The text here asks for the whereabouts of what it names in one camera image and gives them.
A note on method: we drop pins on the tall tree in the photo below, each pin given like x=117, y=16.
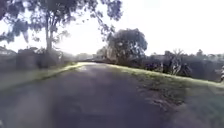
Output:
x=49, y=36

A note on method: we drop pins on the dark fence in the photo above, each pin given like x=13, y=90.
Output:
x=26, y=60
x=206, y=68

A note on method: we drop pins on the row of bushes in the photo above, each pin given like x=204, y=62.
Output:
x=176, y=65

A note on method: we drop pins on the green grass lawn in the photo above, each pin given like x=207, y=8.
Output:
x=186, y=93

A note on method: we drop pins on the grass verge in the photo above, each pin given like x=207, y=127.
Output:
x=20, y=78

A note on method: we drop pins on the dark grey asphalt path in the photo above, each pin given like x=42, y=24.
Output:
x=90, y=100

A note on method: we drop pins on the round dark tree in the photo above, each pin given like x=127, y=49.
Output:
x=128, y=45

